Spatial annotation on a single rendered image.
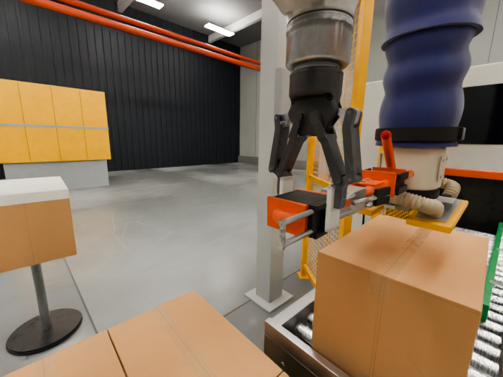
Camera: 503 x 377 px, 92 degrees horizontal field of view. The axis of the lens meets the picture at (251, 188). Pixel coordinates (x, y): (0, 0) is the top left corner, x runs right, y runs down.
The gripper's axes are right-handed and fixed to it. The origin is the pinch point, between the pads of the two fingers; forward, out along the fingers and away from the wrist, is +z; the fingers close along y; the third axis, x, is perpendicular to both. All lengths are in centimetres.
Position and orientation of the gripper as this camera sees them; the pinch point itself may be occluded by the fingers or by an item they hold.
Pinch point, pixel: (307, 206)
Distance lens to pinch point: 40.0
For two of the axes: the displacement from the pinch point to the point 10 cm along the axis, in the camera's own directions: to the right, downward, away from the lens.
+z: -0.2, 9.8, 2.0
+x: -7.3, 1.2, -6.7
